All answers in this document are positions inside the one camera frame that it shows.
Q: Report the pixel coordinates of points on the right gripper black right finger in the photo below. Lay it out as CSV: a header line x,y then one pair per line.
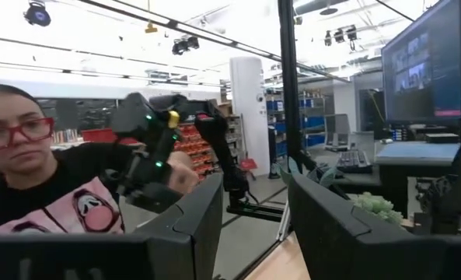
x,y
339,241

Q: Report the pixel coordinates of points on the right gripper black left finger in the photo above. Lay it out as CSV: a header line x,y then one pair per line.
x,y
183,241

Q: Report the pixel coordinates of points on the green succulent plant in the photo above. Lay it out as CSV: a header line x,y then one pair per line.
x,y
378,206

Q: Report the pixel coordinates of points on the person's hand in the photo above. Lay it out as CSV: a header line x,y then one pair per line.
x,y
183,175

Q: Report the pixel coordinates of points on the black keyboard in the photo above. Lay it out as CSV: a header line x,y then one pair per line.
x,y
352,160

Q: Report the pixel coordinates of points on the teal leaf plant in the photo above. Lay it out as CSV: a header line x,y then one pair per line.
x,y
293,165

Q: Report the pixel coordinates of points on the rack of red bins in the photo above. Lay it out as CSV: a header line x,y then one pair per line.
x,y
193,148

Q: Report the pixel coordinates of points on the red dustpan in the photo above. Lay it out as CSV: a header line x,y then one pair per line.
x,y
249,164

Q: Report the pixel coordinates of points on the small grey monitor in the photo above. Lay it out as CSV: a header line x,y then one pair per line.
x,y
337,130

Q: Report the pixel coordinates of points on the dark desk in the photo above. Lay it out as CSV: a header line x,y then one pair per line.
x,y
416,153

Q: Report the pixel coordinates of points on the shelving with blue bins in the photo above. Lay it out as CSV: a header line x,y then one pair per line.
x,y
311,124

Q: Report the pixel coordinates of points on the red crate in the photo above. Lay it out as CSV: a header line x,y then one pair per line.
x,y
98,135

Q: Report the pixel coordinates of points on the white round column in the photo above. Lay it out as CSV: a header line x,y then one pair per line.
x,y
249,116

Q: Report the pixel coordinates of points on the black box device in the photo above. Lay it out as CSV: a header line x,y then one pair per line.
x,y
442,138

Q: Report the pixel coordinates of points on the person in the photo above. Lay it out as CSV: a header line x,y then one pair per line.
x,y
39,186

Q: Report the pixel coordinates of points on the person's red glasses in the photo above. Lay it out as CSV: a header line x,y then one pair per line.
x,y
35,130

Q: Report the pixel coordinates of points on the black computer monitor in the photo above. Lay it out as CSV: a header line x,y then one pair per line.
x,y
424,70

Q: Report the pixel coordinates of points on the black ceiling spotlight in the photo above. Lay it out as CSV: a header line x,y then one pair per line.
x,y
179,47
193,42
328,38
351,32
339,35

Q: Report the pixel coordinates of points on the yellow hanging tag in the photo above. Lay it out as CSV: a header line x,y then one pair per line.
x,y
151,28

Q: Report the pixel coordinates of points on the black ceiling track rail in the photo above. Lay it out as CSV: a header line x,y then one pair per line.
x,y
214,36

